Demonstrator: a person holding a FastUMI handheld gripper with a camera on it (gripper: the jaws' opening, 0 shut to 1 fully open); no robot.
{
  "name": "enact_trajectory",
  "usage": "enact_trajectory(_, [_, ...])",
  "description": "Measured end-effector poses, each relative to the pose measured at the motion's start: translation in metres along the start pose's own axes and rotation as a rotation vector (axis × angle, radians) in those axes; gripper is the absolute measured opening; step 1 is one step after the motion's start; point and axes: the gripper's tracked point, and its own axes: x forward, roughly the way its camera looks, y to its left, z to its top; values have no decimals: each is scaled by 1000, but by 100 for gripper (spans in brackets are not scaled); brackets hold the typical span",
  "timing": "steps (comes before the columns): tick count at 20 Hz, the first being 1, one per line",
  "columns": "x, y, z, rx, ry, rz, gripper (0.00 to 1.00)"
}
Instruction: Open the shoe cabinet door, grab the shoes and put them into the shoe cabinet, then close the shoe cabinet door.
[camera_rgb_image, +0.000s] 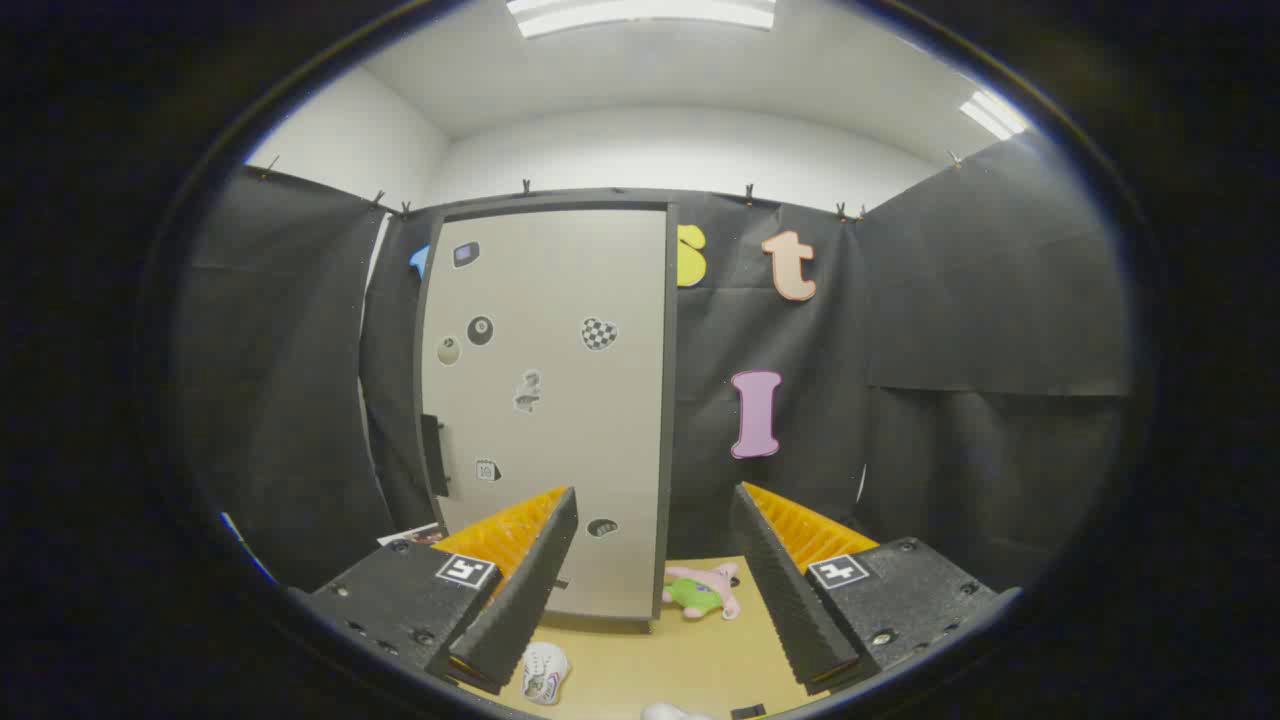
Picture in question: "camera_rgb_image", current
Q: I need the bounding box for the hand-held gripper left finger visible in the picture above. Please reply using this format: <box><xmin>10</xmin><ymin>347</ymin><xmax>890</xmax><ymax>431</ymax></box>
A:
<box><xmin>290</xmin><ymin>486</ymin><xmax>580</xmax><ymax>698</ymax></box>

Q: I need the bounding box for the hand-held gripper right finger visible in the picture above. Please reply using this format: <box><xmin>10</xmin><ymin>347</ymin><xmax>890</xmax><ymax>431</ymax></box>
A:
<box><xmin>730</xmin><ymin>482</ymin><xmax>1023</xmax><ymax>696</ymax></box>

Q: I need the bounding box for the white canvas shoe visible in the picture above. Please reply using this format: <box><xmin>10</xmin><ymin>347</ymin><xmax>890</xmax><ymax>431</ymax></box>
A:
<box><xmin>521</xmin><ymin>641</ymin><xmax>573</xmax><ymax>707</ymax></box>

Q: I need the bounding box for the grey shoe cabinet door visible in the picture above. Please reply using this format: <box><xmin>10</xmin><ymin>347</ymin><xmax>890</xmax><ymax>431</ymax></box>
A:
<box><xmin>420</xmin><ymin>208</ymin><xmax>669</xmax><ymax>623</ymax></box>

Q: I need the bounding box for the black door handle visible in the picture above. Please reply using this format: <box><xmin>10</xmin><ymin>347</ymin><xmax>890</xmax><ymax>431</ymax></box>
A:
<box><xmin>420</xmin><ymin>413</ymin><xmax>452</xmax><ymax>499</ymax></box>

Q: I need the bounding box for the grey shoe cabinet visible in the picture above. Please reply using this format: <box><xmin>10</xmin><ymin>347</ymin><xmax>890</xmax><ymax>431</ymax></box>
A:
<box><xmin>413</xmin><ymin>198</ymin><xmax>680</xmax><ymax>633</ymax></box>

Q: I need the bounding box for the pink and green plush toy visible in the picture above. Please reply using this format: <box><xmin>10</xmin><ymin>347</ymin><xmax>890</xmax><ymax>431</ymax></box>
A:
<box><xmin>663</xmin><ymin>562</ymin><xmax>743</xmax><ymax>622</ymax></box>

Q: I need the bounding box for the black backdrop cloth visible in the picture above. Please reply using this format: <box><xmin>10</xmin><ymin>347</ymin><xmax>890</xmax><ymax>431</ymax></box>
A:
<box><xmin>175</xmin><ymin>135</ymin><xmax>1136</xmax><ymax>601</ymax></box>

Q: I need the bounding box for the small ceiling light panel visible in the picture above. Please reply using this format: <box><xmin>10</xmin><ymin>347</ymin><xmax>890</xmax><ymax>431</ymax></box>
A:
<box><xmin>959</xmin><ymin>89</ymin><xmax>1030</xmax><ymax>142</ymax></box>

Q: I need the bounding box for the long ceiling light panel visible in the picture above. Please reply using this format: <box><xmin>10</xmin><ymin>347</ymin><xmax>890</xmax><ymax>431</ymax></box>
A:
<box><xmin>505</xmin><ymin>0</ymin><xmax>778</xmax><ymax>40</ymax></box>

